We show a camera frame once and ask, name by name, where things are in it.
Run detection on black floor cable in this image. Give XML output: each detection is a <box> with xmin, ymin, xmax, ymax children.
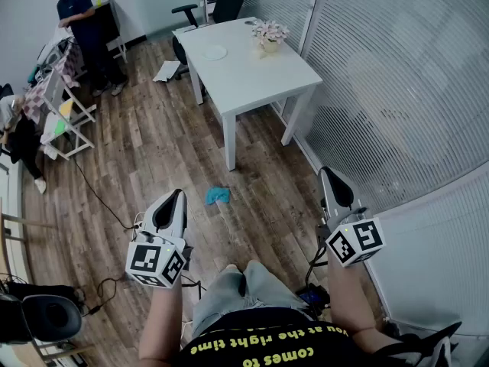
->
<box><xmin>67</xmin><ymin>138</ymin><xmax>141</xmax><ymax>231</ymax></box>

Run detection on white stool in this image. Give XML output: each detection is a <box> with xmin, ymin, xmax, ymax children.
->
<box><xmin>103</xmin><ymin>0</ymin><xmax>128</xmax><ymax>65</ymax></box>

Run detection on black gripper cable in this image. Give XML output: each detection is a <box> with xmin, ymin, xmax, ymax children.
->
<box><xmin>304</xmin><ymin>226</ymin><xmax>330</xmax><ymax>296</ymax></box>

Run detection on white paper on floor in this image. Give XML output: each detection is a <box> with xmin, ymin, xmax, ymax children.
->
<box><xmin>152</xmin><ymin>60</ymin><xmax>182</xmax><ymax>83</ymax></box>

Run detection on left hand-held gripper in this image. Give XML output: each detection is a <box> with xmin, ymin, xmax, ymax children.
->
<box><xmin>125</xmin><ymin>188</ymin><xmax>194</xmax><ymax>289</ymax></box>

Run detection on black waist device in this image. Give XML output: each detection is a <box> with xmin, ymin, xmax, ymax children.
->
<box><xmin>295</xmin><ymin>282</ymin><xmax>332</xmax><ymax>320</ymax></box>

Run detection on black swivel chair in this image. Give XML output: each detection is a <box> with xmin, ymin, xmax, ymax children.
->
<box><xmin>0</xmin><ymin>281</ymin><xmax>83</xmax><ymax>346</ymax></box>

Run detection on black cabinet box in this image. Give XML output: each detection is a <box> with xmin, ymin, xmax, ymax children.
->
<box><xmin>90</xmin><ymin>0</ymin><xmax>121</xmax><ymax>48</ymax></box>

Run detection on person's black printed shirt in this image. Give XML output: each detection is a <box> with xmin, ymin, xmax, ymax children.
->
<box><xmin>177</xmin><ymin>307</ymin><xmax>464</xmax><ymax>367</ymax></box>

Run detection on person's left forearm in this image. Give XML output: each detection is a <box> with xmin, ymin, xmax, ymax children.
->
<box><xmin>138</xmin><ymin>280</ymin><xmax>185</xmax><ymax>363</ymax></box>

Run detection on checkered cloth table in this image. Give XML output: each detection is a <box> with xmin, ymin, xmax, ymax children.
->
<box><xmin>21</xmin><ymin>38</ymin><xmax>83</xmax><ymax>126</ymax></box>

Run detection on teal cloth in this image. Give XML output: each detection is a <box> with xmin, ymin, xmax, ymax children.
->
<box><xmin>205</xmin><ymin>186</ymin><xmax>232</xmax><ymax>207</ymax></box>

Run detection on white round plate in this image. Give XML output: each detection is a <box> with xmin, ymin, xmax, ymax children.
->
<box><xmin>201</xmin><ymin>44</ymin><xmax>228</xmax><ymax>61</ymax></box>

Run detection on person's light jeans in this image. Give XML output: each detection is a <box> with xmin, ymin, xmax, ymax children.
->
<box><xmin>190</xmin><ymin>261</ymin><xmax>319</xmax><ymax>340</ymax></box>

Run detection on white power strip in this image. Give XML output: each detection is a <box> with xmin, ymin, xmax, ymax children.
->
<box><xmin>131</xmin><ymin>211</ymin><xmax>148</xmax><ymax>242</ymax></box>

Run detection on person's right forearm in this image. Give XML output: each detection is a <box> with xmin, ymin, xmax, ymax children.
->
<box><xmin>326</xmin><ymin>258</ymin><xmax>402</xmax><ymax>355</ymax></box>

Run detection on light wooden table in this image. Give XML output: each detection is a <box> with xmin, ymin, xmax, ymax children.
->
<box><xmin>0</xmin><ymin>197</ymin><xmax>58</xmax><ymax>282</ymax></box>

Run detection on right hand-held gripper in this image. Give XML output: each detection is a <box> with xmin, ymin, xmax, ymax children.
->
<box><xmin>316</xmin><ymin>166</ymin><xmax>387</xmax><ymax>268</ymax></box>

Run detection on pink flower bouquet in pot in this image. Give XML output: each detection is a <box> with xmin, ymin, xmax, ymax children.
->
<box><xmin>251</xmin><ymin>19</ymin><xmax>291</xmax><ymax>54</ymax></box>

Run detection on white square table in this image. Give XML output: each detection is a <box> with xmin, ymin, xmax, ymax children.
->
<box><xmin>171</xmin><ymin>16</ymin><xmax>324</xmax><ymax>172</ymax></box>

